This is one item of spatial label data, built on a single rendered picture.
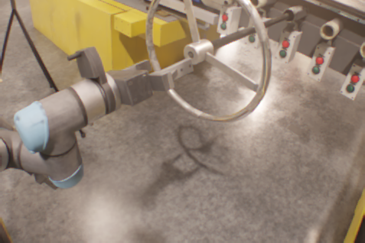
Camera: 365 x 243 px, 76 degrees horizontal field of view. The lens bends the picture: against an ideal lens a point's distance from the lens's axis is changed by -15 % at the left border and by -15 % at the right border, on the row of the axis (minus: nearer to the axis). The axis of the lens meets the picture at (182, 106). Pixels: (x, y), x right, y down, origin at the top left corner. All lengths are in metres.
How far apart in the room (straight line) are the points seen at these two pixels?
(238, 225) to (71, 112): 1.06
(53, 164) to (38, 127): 0.09
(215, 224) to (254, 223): 0.19
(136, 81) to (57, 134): 0.16
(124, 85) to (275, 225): 1.12
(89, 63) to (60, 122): 0.11
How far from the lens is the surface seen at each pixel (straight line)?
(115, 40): 1.79
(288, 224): 1.44
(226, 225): 1.33
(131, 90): 0.46
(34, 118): 0.43
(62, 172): 0.51
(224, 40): 0.73
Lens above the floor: 1.16
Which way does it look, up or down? 39 degrees down
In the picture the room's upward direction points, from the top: 7 degrees clockwise
